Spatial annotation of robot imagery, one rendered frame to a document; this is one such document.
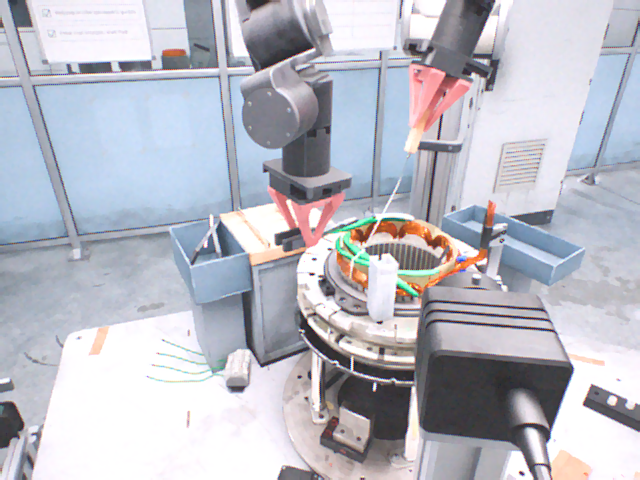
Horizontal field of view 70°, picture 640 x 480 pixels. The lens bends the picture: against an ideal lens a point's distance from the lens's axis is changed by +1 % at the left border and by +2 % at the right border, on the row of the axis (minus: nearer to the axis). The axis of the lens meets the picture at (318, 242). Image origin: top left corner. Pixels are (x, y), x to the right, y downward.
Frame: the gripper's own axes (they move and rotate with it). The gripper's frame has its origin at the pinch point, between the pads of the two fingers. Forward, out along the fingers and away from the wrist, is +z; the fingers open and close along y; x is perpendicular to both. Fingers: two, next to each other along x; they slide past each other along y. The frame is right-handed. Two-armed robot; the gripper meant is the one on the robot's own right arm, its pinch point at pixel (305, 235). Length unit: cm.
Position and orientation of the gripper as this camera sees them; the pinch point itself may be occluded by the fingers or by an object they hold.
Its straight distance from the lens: 59.0
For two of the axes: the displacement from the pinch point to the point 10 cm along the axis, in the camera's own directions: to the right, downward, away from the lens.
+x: 8.0, -2.7, 5.3
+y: 6.0, 4.0, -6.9
